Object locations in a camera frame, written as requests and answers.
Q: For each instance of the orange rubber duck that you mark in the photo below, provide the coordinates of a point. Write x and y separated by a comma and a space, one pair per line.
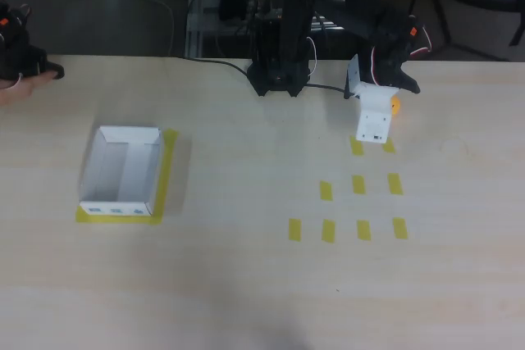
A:
395, 106

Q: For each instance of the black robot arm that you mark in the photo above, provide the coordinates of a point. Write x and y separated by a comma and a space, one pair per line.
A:
287, 18

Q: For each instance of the white cardboard box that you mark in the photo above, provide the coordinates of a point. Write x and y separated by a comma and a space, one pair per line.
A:
123, 169

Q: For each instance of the person's hand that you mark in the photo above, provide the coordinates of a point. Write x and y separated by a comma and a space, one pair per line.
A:
20, 87

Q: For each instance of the yellow tape strip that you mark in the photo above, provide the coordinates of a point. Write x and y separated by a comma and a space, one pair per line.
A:
328, 231
395, 184
295, 230
326, 190
363, 230
356, 148
358, 184
400, 228
389, 147

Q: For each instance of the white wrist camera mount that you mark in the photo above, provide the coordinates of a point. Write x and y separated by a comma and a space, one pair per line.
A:
373, 120

